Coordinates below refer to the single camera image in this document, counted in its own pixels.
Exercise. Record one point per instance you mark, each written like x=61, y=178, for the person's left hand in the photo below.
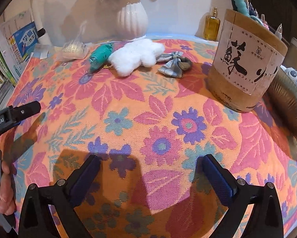
x=6, y=193

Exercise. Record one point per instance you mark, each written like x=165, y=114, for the bamboo cylinder pen holder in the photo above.
x=242, y=64

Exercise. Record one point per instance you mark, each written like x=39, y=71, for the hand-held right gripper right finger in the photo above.
x=217, y=178

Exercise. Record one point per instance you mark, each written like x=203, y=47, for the plaid fabric bow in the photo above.
x=175, y=64

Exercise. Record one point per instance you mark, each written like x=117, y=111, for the clear bag with gold item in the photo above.
x=72, y=50

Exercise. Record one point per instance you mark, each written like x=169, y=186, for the woven wicker basket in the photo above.
x=289, y=109

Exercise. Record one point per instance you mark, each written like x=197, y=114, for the small clear packet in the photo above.
x=40, y=52

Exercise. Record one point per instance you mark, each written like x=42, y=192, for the white plush cloud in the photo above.
x=136, y=54

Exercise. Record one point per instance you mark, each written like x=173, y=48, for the yellow perfume bottle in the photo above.
x=211, y=27

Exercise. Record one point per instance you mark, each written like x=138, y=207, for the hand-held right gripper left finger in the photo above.
x=85, y=179

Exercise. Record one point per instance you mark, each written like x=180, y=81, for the white ribbed vase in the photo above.
x=132, y=21

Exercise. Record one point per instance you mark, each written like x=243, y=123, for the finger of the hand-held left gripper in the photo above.
x=27, y=110

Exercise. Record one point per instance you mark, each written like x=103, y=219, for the floral orange tablecloth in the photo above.
x=148, y=133

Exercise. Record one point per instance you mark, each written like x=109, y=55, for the stack of books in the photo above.
x=12, y=54

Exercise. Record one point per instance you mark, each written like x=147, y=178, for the grey plush toy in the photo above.
x=294, y=78

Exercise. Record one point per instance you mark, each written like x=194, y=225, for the bundle of pens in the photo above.
x=264, y=22

